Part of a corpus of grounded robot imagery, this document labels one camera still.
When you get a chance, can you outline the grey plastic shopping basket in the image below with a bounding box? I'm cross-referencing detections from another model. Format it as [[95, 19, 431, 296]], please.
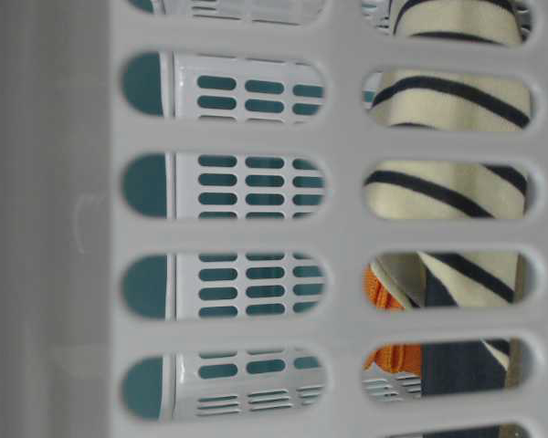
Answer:
[[0, 1, 548, 437]]

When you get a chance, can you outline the cream navy striped slipper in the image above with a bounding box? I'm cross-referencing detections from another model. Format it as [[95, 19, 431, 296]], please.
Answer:
[[364, 0, 532, 438]]

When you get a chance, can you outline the orange cloth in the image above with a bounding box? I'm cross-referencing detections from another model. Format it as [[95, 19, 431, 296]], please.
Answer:
[[364, 267, 423, 375]]

